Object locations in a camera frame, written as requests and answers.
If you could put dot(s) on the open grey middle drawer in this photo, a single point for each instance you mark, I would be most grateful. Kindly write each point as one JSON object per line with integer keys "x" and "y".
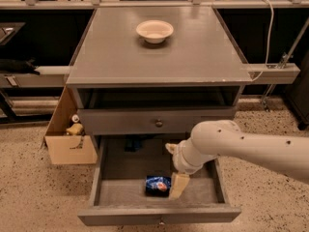
{"x": 118, "y": 195}

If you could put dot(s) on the open cardboard box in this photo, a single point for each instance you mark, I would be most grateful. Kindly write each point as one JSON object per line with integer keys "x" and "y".
{"x": 64, "y": 148}

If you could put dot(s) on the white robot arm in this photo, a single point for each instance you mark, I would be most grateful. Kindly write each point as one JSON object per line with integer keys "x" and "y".
{"x": 209, "y": 140}

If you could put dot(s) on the closed grey top drawer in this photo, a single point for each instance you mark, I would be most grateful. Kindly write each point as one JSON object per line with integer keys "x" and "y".
{"x": 142, "y": 120}

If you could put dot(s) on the grey metal rail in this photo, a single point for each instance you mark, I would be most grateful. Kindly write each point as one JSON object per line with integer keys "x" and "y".
{"x": 57, "y": 76}

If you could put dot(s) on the yellow object in box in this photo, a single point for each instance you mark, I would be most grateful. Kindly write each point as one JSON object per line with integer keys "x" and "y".
{"x": 75, "y": 129}

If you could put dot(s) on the blue pepsi can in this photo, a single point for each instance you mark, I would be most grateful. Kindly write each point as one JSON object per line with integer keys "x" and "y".
{"x": 158, "y": 185}

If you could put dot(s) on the black cloth on rail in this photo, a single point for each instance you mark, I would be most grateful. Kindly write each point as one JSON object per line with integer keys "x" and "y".
{"x": 17, "y": 66}

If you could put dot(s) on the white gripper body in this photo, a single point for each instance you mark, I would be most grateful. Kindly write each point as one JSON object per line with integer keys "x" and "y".
{"x": 181, "y": 159}

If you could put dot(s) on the blue object under cabinet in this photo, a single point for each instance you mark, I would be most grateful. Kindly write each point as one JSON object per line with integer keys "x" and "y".
{"x": 133, "y": 143}

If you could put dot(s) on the grey drawer cabinet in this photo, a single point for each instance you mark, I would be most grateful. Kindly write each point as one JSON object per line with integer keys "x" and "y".
{"x": 196, "y": 67}

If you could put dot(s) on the round brass drawer knob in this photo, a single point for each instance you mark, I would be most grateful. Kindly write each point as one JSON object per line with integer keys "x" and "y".
{"x": 158, "y": 123}

